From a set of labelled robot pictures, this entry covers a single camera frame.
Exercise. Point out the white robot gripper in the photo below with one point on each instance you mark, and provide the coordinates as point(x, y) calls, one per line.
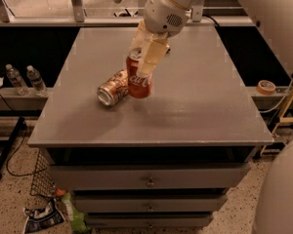
point(161, 16)

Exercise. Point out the red coke can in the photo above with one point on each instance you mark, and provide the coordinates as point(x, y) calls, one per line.
point(138, 87)

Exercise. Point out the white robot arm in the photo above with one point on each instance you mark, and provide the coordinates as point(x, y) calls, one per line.
point(272, 23)

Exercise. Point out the orange soda can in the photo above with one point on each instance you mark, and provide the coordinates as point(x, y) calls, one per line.
point(114, 89)

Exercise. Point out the metal railing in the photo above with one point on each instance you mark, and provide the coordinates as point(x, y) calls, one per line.
point(110, 12)

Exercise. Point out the right clear water bottle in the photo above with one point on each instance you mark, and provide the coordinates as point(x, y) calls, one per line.
point(36, 81)

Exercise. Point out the clear water bottle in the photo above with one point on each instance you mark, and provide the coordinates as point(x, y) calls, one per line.
point(36, 81)
point(16, 80)

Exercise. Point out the grey drawer cabinet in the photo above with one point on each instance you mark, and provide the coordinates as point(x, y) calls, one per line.
point(199, 111)

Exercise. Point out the tan tape roll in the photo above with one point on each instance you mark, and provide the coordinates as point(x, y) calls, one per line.
point(265, 87)

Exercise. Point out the top grey drawer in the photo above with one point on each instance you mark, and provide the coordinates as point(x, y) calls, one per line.
point(139, 178)

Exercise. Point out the grey drawer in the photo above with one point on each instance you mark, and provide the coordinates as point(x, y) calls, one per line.
point(139, 178)
point(148, 220)
point(150, 204)

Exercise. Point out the left clear water bottle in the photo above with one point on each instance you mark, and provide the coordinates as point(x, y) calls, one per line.
point(16, 80)

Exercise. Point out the middle grey drawer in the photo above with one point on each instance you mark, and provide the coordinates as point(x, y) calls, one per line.
point(150, 204)

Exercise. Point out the bottom grey drawer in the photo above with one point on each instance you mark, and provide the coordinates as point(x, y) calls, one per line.
point(148, 220)

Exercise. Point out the green plastic bottle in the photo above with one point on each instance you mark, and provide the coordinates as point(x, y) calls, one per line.
point(76, 219)

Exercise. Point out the black pole on floor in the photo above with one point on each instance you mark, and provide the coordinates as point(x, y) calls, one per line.
point(20, 125)

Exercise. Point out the black chip bag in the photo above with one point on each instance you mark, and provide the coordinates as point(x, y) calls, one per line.
point(40, 219)

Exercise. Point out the wire mesh basket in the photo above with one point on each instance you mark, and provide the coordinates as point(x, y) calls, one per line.
point(42, 183)

